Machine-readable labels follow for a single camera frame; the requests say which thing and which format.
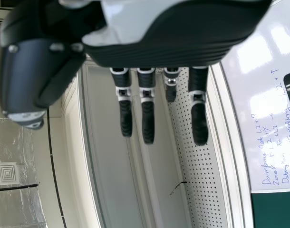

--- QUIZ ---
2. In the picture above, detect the whiteboard with blue writing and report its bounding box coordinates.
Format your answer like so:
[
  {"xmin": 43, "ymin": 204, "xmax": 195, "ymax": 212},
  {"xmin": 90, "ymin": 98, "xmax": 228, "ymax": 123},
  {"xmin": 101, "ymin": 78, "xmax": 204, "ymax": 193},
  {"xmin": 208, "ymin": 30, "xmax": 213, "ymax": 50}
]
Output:
[{"xmin": 220, "ymin": 0, "xmax": 290, "ymax": 193}]

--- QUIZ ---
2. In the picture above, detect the silver insulated air duct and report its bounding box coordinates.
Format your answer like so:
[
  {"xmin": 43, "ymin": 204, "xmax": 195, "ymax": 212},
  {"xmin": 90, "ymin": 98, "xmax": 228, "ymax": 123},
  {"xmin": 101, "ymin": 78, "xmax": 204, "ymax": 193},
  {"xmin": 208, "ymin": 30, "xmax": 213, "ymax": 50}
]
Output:
[{"xmin": 0, "ymin": 117, "xmax": 47, "ymax": 228}]

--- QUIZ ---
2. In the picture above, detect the thin black cable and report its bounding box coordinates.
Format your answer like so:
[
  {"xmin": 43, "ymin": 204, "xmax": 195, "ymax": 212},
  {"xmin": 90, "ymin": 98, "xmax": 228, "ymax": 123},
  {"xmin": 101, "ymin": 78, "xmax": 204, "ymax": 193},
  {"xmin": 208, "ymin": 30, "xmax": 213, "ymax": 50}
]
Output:
[{"xmin": 169, "ymin": 181, "xmax": 188, "ymax": 196}]

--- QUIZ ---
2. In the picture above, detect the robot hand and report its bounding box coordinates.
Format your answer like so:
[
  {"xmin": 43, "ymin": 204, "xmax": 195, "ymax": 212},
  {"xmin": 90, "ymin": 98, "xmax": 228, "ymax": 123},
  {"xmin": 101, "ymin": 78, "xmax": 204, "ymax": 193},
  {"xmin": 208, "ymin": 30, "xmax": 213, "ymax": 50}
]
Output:
[{"xmin": 0, "ymin": 0, "xmax": 274, "ymax": 146}]

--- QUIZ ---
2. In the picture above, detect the perforated white cable duct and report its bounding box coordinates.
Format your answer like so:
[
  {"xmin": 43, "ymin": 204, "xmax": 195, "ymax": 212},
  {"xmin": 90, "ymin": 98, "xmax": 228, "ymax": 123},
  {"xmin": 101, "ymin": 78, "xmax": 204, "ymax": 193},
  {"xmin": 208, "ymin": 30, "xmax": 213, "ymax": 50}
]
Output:
[{"xmin": 167, "ymin": 67, "xmax": 232, "ymax": 228}]

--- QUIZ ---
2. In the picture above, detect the square white ceiling vent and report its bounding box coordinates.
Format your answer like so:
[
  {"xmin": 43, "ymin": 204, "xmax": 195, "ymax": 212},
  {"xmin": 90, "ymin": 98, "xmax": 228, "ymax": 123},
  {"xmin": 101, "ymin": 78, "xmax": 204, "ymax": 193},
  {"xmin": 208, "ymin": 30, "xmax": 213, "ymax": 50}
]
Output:
[{"xmin": 0, "ymin": 162, "xmax": 19, "ymax": 186}]

